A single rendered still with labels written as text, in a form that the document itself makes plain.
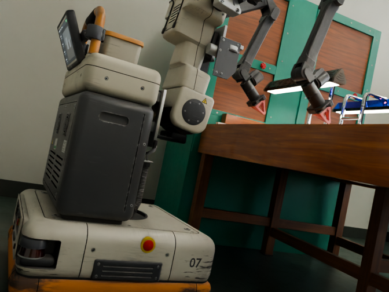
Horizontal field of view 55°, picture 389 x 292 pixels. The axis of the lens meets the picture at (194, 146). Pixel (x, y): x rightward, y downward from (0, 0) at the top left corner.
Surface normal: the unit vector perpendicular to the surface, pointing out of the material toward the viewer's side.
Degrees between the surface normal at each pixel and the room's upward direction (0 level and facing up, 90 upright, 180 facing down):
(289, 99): 90
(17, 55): 90
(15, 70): 90
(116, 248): 90
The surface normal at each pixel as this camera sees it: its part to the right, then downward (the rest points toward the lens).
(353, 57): 0.37, 0.05
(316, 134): -0.91, -0.19
